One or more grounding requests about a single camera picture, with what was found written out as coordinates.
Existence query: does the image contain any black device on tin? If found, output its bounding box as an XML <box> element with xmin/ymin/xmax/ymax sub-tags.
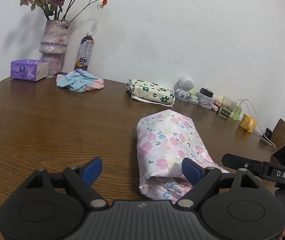
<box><xmin>200</xmin><ymin>88</ymin><xmax>214</xmax><ymax>98</ymax></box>

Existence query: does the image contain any white charging cable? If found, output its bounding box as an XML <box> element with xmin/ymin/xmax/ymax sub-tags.
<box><xmin>235</xmin><ymin>99</ymin><xmax>277</xmax><ymax>148</ymax></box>

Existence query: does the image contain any white tin box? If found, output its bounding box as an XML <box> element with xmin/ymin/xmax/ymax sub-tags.
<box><xmin>196</xmin><ymin>92</ymin><xmax>215</xmax><ymax>109</ymax></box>

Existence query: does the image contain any purple tissue pack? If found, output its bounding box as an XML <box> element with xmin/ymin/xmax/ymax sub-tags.
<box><xmin>10</xmin><ymin>59</ymin><xmax>49</xmax><ymax>82</ymax></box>

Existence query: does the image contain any blue pink crumpled garment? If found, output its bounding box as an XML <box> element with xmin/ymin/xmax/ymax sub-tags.
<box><xmin>56</xmin><ymin>69</ymin><xmax>104</xmax><ymax>93</ymax></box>

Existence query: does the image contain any yellow mug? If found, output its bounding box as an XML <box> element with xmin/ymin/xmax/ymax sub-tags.
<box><xmin>240</xmin><ymin>114</ymin><xmax>258</xmax><ymax>133</ymax></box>

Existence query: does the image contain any pink knitted vase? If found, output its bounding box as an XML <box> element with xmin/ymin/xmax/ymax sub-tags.
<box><xmin>39</xmin><ymin>20</ymin><xmax>71</xmax><ymax>77</ymax></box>

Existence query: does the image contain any red white small tube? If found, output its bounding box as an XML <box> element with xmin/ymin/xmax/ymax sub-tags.
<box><xmin>211</xmin><ymin>99</ymin><xmax>222</xmax><ymax>112</ymax></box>

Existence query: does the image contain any white astronaut speaker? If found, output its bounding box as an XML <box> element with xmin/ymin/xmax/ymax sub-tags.
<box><xmin>175</xmin><ymin>76</ymin><xmax>195</xmax><ymax>102</ymax></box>

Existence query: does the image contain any pink floral dress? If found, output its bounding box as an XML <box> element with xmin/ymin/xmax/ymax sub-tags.
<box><xmin>136</xmin><ymin>109</ymin><xmax>220</xmax><ymax>203</ymax></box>

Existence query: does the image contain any brown cardboard box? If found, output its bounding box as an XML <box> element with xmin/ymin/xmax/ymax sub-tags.
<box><xmin>271</xmin><ymin>119</ymin><xmax>285</xmax><ymax>166</ymax></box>

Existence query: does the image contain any oolong tea bottle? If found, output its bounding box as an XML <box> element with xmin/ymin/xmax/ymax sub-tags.
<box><xmin>75</xmin><ymin>31</ymin><xmax>95</xmax><ymax>71</ymax></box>

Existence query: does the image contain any green white small box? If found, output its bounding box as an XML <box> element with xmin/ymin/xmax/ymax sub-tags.
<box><xmin>188</xmin><ymin>94</ymin><xmax>198</xmax><ymax>105</ymax></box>

